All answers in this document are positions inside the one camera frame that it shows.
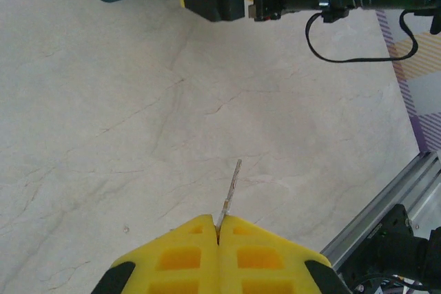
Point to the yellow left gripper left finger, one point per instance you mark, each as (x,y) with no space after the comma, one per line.
(179,259)

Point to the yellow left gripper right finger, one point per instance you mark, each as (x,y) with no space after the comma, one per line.
(262,259)

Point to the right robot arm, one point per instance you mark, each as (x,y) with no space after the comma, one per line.
(392,239)

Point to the aluminium front rail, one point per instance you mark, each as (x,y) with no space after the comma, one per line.
(396,197)

